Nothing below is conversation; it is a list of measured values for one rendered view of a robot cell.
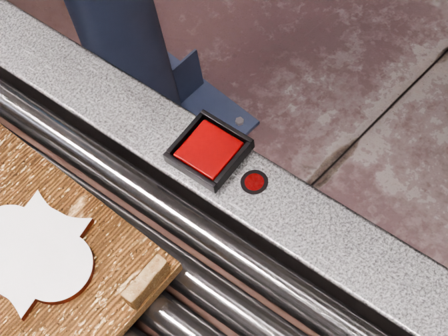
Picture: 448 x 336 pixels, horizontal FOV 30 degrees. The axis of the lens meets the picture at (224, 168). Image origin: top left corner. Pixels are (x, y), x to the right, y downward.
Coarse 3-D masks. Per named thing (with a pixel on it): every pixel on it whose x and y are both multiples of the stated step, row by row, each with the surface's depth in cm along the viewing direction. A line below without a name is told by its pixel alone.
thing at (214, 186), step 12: (216, 120) 98; (192, 132) 98; (228, 132) 98; (240, 132) 97; (180, 144) 98; (252, 144) 96; (168, 156) 96; (240, 156) 95; (180, 168) 96; (192, 168) 95; (228, 168) 95; (204, 180) 94; (216, 180) 94; (216, 192) 95
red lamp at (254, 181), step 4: (248, 176) 96; (252, 176) 96; (256, 176) 96; (260, 176) 96; (248, 180) 95; (252, 180) 95; (256, 180) 95; (260, 180) 95; (248, 184) 95; (252, 184) 95; (256, 184) 95; (260, 184) 95; (248, 188) 95; (252, 188) 95; (256, 188) 95; (260, 188) 95
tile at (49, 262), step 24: (0, 216) 93; (24, 216) 93; (48, 216) 92; (0, 240) 92; (24, 240) 91; (48, 240) 91; (72, 240) 91; (0, 264) 90; (24, 264) 90; (48, 264) 89; (72, 264) 89; (0, 288) 89; (24, 288) 88; (48, 288) 88; (72, 288) 88; (24, 312) 87
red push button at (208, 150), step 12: (204, 120) 98; (204, 132) 98; (216, 132) 97; (192, 144) 97; (204, 144) 97; (216, 144) 97; (228, 144) 96; (240, 144) 96; (180, 156) 96; (192, 156) 96; (204, 156) 96; (216, 156) 96; (228, 156) 96; (204, 168) 95; (216, 168) 95
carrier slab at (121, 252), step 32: (0, 128) 100; (0, 160) 98; (32, 160) 97; (0, 192) 96; (32, 192) 95; (64, 192) 95; (96, 224) 92; (128, 224) 92; (96, 256) 90; (128, 256) 90; (96, 288) 89; (160, 288) 88; (0, 320) 88; (32, 320) 88; (64, 320) 87; (96, 320) 87; (128, 320) 86
